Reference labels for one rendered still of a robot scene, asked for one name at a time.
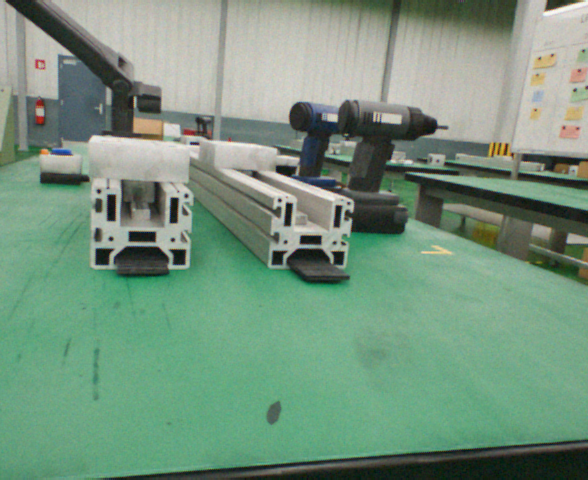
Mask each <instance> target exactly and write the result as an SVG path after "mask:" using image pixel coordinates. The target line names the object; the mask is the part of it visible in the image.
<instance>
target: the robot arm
mask: <svg viewBox="0 0 588 480"><path fill-rule="evenodd" d="M4 1H5V2H6V3H8V4H9V5H10V6H12V8H14V9H15V10H16V11H18V12H19V13H20V14H21V15H23V16H24V17H26V18H28V20H29V21H30V22H31V23H33V24H34V25H35V26H38V27H39V28H40V29H41V30H43V32H44V33H45V34H47V35H48V36H49V37H51V38H53V39H54V40H55V41H56V42H58V44H59V45H60V46H63V47H64V48H65V49H66V50H68V51H69V52H70V53H72V54H73V55H74V57H76V58H78V59H79V60H80V61H81V62H82V63H83V64H85V65H86V66H87V67H89V68H90V71H91V72H92V73H93V74H94V75H95V76H97V77H98V78H99V79H102V81H100V83H103V84H104V85H105V86H107V87H108V88H109V89H110V90H111V107H112V108H111V118H110V130H106V129H102V135H111V137H122V139H133V137H137V138H140V139H143V132H134V111H131V110H134V97H136V108H138V112H140V113H151V114H161V113H162V112H161V111H162V88H161V87H159V86H153V85H147V84H142V82H138V80H134V64H133V63H132V62H131V61H129V60H128V59H127V58H126V57H124V56H123V55H122V53H121V52H120V51H119V52H118V53H117V52H115V51H114V50H113V49H112V48H111V47H109V46H107V45H105V44H104V43H101V42H100V40H98V39H97V38H96V37H95V36H93V35H92V34H91V33H89V32H87V31H86V30H85V29H84V27H83V26H82V25H80V24H79V23H78V22H76V21H75V20H73V19H72V18H71V17H70V15H69V14H68V13H66V12H65V11H63V10H62V9H61V8H59V7H58V6H57V5H56V3H55V2H54V1H51V0H4Z"/></svg>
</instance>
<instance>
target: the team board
mask: <svg viewBox="0 0 588 480"><path fill-rule="evenodd" d="M509 152H513V153H516V155H515V160H513V165H512V171H511V176H510V180H517V179H518V174H519V168H520V163H521V158H522V153H531V154H544V156H546V155H556V157H568V158H580V159H588V4H587V5H583V6H578V7H574V8H571V10H566V11H562V12H557V13H554V14H550V15H545V16H539V17H537V18H536V21H535V27H533V33H532V38H531V43H530V49H529V54H528V61H527V66H526V71H525V77H523V82H522V88H521V94H520V100H519V105H518V110H517V116H516V121H515V127H514V129H513V133H512V138H511V144H510V148H509ZM508 218H509V217H507V216H504V215H503V220H501V225H500V231H499V236H498V239H497V244H496V249H495V251H498V252H501V250H503V245H504V239H505V234H506V229H507V223H508ZM528 250H532V251H535V252H538V253H541V254H544V256H547V257H550V258H553V259H557V260H560V261H563V262H565V263H569V264H572V265H575V266H578V267H582V268H585V269H588V263H585V262H582V261H578V260H575V259H572V258H569V257H565V256H562V254H559V253H556V252H552V251H549V250H546V249H543V248H539V247H536V246H533V245H530V247H528Z"/></svg>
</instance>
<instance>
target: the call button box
mask: <svg viewBox="0 0 588 480"><path fill-rule="evenodd" d="M39 168H40V184H56V185H78V186H79V185H80V184H81V181H83V183H89V181H90V177H89V174H82V173H81V171H82V156H81V155H73V154H71V153H55V152H49V156H45V155H40V157H39Z"/></svg>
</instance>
